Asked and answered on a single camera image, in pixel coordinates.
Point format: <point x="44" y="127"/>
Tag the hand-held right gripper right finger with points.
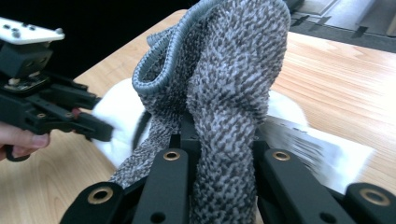
<point x="261" y="145"/>

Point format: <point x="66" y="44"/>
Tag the panda plush toy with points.
<point x="121" y="109"/>

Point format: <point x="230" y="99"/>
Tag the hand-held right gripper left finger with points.
<point x="188" y="137"/>

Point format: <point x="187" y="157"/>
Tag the black floor tape strip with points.
<point x="300" y="20"/>
<point x="359" y="31"/>

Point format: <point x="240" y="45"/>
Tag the grey knitted sock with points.
<point x="230" y="93"/>

